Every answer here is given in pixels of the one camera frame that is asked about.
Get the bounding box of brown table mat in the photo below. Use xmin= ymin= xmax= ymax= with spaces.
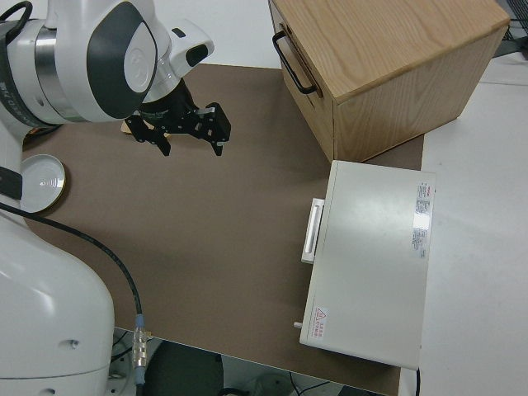
xmin=20 ymin=63 xmax=427 ymax=396

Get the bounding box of gray round plate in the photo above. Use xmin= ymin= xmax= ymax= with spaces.
xmin=19 ymin=153 xmax=68 ymax=215

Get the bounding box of dark round floor base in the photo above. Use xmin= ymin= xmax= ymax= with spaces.
xmin=146 ymin=340 xmax=226 ymax=396

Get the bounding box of white oven door handle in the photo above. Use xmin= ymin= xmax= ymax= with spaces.
xmin=300 ymin=198 xmax=328 ymax=266

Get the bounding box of black cable with metal connector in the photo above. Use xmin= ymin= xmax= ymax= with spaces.
xmin=0 ymin=201 xmax=152 ymax=389

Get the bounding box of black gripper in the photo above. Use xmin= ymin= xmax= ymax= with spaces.
xmin=125 ymin=80 xmax=233 ymax=158

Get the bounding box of white toaster oven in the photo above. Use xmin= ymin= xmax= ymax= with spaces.
xmin=291 ymin=159 xmax=438 ymax=370

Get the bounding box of black background equipment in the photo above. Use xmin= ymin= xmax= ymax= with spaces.
xmin=500 ymin=0 xmax=528 ymax=57

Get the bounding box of black drawer handle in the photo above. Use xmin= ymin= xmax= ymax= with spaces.
xmin=271 ymin=31 xmax=319 ymax=96

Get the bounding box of light wooden drawer box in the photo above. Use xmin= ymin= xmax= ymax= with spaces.
xmin=267 ymin=0 xmax=512 ymax=164

